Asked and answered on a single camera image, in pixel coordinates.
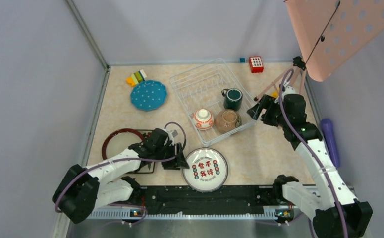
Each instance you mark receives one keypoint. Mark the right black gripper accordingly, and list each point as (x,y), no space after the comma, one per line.
(267,102)

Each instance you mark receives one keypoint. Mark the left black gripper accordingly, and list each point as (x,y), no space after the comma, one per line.
(176,163)

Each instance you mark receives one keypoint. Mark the dark green mug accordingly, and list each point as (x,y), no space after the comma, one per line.
(232,98)

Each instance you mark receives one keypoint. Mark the white plate with characters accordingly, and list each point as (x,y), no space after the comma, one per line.
(208,170)

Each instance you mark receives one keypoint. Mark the brown flower glazed bowl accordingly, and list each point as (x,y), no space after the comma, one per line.
(227,120)

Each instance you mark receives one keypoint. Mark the orange patterned white bowl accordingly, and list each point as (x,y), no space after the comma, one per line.
(203,119)

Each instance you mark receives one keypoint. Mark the teal polka dot plate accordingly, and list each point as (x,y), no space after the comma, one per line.
(148,95)

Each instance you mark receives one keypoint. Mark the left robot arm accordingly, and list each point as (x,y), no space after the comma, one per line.
(85,189)

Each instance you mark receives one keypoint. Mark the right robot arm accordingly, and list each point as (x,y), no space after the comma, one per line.
(335,212)

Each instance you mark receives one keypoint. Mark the square leaf patterned plate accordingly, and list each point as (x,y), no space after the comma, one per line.
(148,168)

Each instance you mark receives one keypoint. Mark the red white toy block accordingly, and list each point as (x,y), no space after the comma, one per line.
(256,64)

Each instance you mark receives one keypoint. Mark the red rimmed round plate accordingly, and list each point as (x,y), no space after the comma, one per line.
(118,141)

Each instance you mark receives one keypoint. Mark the colourful block stack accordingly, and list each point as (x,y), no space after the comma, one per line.
(136,78)

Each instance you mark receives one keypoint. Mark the pink perforated music stand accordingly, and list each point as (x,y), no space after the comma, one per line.
(330,32)

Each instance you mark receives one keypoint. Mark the yellow toy frame block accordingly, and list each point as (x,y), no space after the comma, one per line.
(275,94)

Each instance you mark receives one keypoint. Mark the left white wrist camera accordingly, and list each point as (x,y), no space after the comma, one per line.
(172,133)

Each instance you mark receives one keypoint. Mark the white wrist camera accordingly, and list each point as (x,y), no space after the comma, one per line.
(172,133)
(288,90)

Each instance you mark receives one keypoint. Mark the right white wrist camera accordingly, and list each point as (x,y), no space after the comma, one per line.
(288,90)

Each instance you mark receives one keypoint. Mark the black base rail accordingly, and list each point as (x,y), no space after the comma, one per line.
(227,200)

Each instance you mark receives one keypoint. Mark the white wire dish rack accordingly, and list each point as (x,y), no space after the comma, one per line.
(200,88)

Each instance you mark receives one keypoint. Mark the purple handle tool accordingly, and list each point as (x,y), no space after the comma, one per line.
(328,133)

